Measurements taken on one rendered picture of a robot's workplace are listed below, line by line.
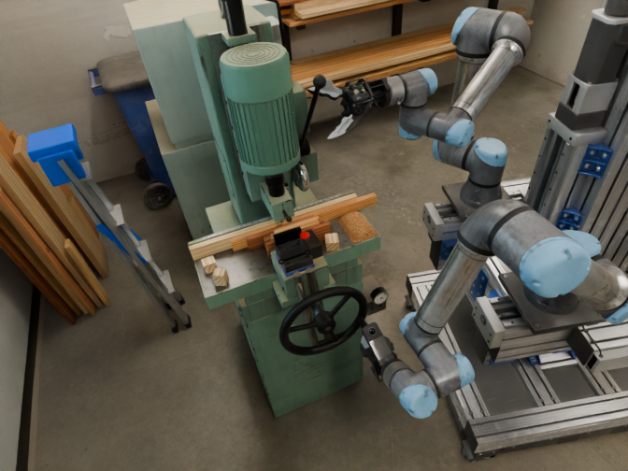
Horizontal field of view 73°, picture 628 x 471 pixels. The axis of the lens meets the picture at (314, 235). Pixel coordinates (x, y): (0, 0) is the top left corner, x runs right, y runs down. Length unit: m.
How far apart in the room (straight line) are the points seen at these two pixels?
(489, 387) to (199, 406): 1.28
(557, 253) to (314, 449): 1.43
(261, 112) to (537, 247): 0.70
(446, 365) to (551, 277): 0.37
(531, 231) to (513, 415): 1.13
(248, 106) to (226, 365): 1.47
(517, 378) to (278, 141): 1.38
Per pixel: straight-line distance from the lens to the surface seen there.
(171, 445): 2.16
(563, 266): 0.88
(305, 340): 1.67
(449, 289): 1.05
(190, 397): 2.23
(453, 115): 1.28
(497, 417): 1.89
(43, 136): 1.90
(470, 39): 1.54
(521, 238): 0.89
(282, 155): 1.20
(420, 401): 1.07
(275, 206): 1.32
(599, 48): 1.30
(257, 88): 1.10
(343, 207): 1.50
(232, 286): 1.34
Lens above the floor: 1.88
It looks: 43 degrees down
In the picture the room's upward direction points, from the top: 6 degrees counter-clockwise
